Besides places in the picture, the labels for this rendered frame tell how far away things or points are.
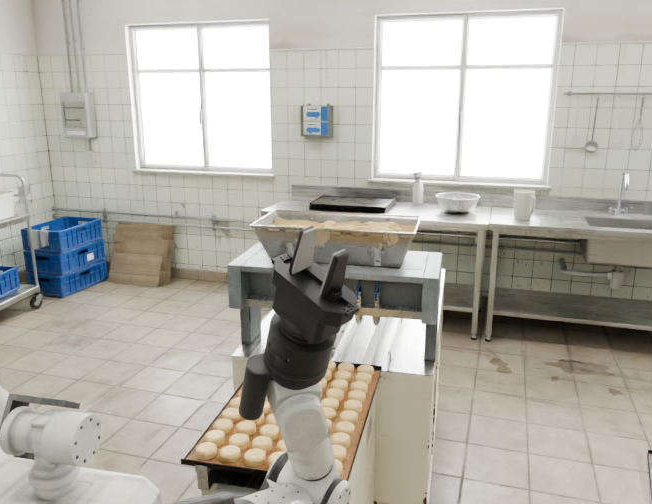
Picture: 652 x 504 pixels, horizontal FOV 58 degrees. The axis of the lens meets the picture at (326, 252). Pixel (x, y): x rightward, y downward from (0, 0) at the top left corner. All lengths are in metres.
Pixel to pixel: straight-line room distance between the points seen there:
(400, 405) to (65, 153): 5.00
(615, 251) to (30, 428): 4.02
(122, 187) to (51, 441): 5.35
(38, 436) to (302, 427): 0.34
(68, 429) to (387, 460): 1.55
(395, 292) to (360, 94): 3.19
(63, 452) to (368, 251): 1.35
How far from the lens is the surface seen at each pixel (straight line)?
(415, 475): 2.26
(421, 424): 2.15
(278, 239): 2.04
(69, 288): 5.79
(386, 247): 1.97
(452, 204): 4.48
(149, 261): 5.84
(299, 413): 0.81
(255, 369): 0.79
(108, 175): 6.21
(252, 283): 2.16
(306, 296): 0.70
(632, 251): 4.49
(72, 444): 0.84
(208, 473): 1.52
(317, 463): 0.98
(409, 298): 2.05
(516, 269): 5.10
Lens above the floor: 1.75
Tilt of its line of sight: 15 degrees down
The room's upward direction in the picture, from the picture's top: straight up
